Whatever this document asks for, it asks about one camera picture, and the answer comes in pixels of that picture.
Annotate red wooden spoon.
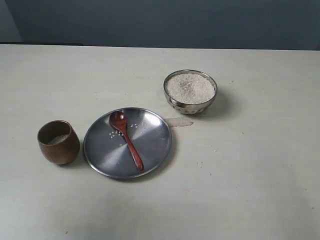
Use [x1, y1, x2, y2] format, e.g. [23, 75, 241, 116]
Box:
[109, 111, 144, 171]

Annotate round steel plate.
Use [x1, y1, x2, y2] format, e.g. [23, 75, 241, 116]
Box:
[83, 107, 172, 180]

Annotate brown wooden cup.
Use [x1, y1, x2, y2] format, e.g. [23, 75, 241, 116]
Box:
[37, 120, 81, 165]

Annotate steel bowl of rice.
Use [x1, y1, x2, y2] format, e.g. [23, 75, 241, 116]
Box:
[163, 69, 218, 115]

